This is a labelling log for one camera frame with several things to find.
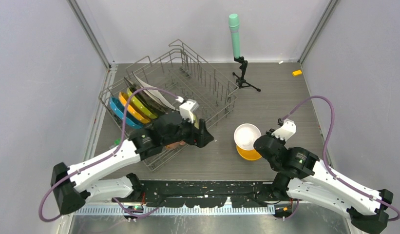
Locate small yellow block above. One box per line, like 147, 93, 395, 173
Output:
292, 70, 303, 77

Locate white bowl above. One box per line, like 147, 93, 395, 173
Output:
233, 123, 262, 151

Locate orange polka dot plate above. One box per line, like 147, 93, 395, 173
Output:
118, 92, 151, 124

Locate yellow green mug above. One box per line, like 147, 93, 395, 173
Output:
193, 113, 199, 129

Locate orange bowl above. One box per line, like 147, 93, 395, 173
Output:
236, 146, 262, 161

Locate grey wire dish rack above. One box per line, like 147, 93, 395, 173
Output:
99, 39, 239, 173

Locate blue green toy blocks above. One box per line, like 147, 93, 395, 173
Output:
114, 138, 121, 146

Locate blue polka dot plate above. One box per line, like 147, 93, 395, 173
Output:
109, 97, 143, 129

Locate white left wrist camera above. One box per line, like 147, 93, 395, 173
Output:
176, 96, 199, 124

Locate green microphone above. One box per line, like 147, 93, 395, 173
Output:
229, 13, 240, 59

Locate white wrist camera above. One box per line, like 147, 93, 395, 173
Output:
271, 118, 297, 141
176, 96, 199, 124

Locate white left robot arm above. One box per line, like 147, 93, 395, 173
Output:
51, 112, 214, 215

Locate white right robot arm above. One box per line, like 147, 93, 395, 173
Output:
254, 133, 393, 234

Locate green polka dot plate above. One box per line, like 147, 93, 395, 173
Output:
131, 93, 158, 119

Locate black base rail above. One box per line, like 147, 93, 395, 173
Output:
131, 180, 279, 208

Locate square floral plate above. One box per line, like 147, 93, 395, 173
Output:
139, 91, 170, 117

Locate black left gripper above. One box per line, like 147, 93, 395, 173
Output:
163, 112, 213, 148

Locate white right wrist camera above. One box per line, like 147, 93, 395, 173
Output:
271, 118, 297, 141

